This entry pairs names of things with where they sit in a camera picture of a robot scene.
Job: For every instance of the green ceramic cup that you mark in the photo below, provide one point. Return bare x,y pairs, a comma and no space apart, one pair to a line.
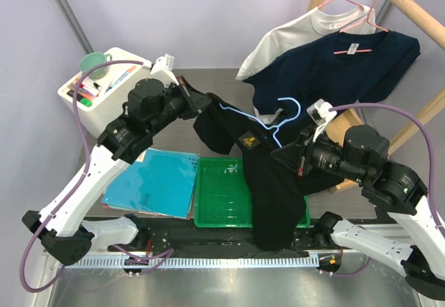
92,60

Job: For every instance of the white slotted cable duct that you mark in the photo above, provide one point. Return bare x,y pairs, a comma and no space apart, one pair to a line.
123,262

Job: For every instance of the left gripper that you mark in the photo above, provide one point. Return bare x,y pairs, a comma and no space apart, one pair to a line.
195,101

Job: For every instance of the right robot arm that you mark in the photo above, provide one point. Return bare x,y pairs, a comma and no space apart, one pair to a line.
391,187

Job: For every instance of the wooden clothes rack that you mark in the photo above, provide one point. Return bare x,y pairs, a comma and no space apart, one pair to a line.
435,31

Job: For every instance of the light blue wire hanger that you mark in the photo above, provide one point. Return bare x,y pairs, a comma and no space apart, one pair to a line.
269,127

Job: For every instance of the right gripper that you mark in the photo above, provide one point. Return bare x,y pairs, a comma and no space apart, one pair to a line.
295,155

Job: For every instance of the green capped marker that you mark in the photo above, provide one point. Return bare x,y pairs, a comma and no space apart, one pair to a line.
86,102

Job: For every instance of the orange tipped white pen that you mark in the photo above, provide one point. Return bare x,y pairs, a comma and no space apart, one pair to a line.
123,76

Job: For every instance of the black flower print t-shirt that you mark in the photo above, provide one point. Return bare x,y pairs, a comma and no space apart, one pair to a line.
220,130

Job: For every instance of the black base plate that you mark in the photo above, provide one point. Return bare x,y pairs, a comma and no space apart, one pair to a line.
189,241

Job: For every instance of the white t-shirt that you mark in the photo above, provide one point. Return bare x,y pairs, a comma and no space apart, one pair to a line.
307,28

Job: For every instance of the white square bin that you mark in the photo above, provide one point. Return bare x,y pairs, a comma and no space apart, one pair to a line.
108,104

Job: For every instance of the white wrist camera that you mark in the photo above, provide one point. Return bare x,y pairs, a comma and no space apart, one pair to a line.
162,70
321,115

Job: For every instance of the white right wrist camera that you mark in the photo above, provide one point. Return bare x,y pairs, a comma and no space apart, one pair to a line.
321,115

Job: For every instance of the pink hanger of navy shirt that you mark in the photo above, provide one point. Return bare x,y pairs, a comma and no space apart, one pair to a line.
368,22

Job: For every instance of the blue folder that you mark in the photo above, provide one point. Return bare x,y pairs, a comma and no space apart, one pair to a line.
157,183

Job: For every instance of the green plastic tray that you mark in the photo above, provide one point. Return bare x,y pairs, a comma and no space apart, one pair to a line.
219,196

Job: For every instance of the red marker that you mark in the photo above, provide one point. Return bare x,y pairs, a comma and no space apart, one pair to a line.
89,87

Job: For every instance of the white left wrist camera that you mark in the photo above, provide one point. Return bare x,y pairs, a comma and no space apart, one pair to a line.
162,70

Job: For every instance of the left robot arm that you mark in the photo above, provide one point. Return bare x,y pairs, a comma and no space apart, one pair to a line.
61,226

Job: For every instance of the navy blue t-shirt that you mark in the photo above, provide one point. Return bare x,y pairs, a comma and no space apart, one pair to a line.
340,68

